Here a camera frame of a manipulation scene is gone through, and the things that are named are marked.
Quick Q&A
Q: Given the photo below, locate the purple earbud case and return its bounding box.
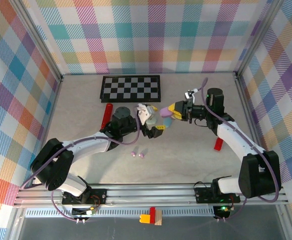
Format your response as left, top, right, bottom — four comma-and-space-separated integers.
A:
159, 106, 174, 119

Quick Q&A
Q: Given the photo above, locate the blue earbud case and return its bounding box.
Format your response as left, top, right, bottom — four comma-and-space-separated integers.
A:
162, 117, 174, 129

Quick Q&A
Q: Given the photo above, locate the red cylinder with grey end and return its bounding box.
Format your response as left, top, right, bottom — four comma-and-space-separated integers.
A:
100, 102, 114, 131

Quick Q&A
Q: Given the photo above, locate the black grey chessboard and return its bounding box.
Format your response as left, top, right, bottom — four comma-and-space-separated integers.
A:
99, 74, 161, 104

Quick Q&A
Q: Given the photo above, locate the red plastic block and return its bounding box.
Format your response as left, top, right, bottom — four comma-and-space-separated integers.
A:
213, 137, 224, 152

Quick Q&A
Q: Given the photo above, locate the tan toy brick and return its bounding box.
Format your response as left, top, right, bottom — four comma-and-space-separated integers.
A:
154, 209, 163, 227

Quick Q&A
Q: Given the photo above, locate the yellow toy brick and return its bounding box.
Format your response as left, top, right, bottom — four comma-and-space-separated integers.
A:
139, 213, 151, 225

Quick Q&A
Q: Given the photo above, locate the small electronics board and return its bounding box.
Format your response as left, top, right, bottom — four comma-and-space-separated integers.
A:
71, 206, 98, 218
212, 204, 231, 219

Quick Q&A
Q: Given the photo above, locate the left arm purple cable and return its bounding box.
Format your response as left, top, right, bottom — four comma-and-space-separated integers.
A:
19, 106, 140, 224

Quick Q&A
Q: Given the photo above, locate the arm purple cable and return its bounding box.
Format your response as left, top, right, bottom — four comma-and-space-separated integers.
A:
195, 77, 280, 223
19, 106, 140, 224

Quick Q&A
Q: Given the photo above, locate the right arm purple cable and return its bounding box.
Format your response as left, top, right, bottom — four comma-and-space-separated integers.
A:
195, 77, 280, 223

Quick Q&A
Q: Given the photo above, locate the thin black gripper wire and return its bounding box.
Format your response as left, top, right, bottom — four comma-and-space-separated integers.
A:
194, 118, 209, 129

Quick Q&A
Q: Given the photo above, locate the aluminium side rail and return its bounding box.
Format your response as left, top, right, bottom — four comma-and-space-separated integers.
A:
234, 72, 266, 155

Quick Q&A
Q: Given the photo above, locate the aluminium mounting rail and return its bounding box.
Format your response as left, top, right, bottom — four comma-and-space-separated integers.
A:
12, 183, 290, 209

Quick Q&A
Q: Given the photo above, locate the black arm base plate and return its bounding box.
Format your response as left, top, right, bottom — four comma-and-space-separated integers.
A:
194, 186, 242, 204
61, 188, 108, 206

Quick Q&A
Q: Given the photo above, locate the aluminium frame post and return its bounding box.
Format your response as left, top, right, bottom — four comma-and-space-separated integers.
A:
235, 0, 288, 80
9, 0, 64, 82

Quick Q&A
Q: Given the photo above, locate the white slotted cable duct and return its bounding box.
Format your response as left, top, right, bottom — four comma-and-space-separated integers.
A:
24, 208, 215, 219

